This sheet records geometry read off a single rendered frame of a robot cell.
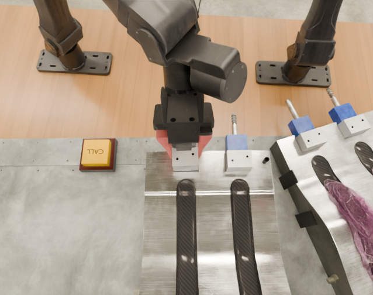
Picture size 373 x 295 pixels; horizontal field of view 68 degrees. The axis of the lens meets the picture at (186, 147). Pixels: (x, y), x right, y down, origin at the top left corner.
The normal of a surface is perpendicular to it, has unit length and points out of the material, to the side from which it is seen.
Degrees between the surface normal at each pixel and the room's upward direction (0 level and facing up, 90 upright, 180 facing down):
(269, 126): 0
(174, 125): 60
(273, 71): 0
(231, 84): 69
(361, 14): 0
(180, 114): 30
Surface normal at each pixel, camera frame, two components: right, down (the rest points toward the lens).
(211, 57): -0.29, -0.52
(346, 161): 0.00, -0.35
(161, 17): 0.29, -0.13
